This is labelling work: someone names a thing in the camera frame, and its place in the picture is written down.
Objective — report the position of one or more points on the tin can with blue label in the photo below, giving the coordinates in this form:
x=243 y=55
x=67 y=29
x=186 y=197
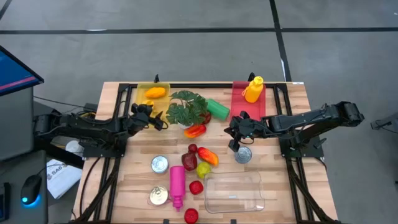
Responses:
x=244 y=156

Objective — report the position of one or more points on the green plastic bottle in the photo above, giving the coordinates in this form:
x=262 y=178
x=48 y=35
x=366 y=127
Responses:
x=219 y=109

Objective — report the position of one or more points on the black aluminium table frame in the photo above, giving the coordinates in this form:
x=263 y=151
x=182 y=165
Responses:
x=186 y=85

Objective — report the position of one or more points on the black keyboard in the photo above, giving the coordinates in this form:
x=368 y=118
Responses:
x=4 y=202

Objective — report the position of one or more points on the red orange toy pepper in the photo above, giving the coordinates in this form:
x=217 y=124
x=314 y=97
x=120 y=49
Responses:
x=195 y=131

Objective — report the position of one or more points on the clear plastic bin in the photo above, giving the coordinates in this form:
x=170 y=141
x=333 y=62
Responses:
x=242 y=193

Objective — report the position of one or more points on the small red toy fruit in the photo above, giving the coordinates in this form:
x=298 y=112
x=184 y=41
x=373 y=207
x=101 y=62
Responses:
x=193 y=148

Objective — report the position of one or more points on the black power adapter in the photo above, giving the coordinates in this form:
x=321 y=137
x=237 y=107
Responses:
x=90 y=107

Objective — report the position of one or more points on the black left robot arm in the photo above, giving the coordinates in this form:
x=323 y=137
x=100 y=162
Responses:
x=77 y=124

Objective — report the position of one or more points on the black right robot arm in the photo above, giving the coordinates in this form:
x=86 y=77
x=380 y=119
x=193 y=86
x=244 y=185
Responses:
x=311 y=118

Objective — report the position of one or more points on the tin can with silver lid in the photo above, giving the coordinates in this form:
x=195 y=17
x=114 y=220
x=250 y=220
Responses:
x=159 y=164

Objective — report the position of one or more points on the black computer mouse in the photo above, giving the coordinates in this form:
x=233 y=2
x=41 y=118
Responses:
x=31 y=189

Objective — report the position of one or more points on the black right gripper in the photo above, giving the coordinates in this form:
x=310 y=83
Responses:
x=245 y=127

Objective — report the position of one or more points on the tin can with gold lid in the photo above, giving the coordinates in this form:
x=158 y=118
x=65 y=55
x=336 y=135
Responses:
x=158 y=195

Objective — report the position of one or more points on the translucent red plastic bin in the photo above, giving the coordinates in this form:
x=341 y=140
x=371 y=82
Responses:
x=239 y=102

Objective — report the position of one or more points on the dark red toy fruit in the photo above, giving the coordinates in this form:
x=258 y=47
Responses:
x=189 y=161

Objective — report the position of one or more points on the white round container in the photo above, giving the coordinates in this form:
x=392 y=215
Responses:
x=74 y=147

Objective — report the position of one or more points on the computer monitor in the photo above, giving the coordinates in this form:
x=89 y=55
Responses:
x=12 y=74

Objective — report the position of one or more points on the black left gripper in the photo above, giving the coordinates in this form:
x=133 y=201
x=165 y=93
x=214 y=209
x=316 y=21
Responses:
x=140 y=118

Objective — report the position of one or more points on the pink plastic squeeze bottle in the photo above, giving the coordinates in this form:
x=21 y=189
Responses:
x=177 y=180

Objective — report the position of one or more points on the green toy apple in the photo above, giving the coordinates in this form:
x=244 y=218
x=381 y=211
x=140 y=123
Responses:
x=203 y=170

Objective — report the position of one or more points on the yellow banana toy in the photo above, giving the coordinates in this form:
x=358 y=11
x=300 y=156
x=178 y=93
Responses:
x=148 y=103

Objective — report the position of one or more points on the red toy apple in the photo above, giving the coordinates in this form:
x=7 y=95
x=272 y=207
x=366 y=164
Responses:
x=206 y=119

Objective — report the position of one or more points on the white printed paper sheet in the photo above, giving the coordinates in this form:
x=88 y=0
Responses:
x=62 y=180

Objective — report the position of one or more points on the translucent yellow plastic bin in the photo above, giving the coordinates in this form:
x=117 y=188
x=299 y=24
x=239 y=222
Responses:
x=162 y=104

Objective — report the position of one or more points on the yellow plastic squeeze bottle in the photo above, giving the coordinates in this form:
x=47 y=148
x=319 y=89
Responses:
x=253 y=91

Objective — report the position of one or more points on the red toy tomato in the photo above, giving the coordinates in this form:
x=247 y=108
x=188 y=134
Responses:
x=191 y=216

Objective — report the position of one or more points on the red bell pepper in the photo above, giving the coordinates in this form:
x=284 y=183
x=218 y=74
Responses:
x=196 y=187

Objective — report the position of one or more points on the artificial green monstera plant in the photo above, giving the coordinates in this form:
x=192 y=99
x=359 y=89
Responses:
x=186 y=109

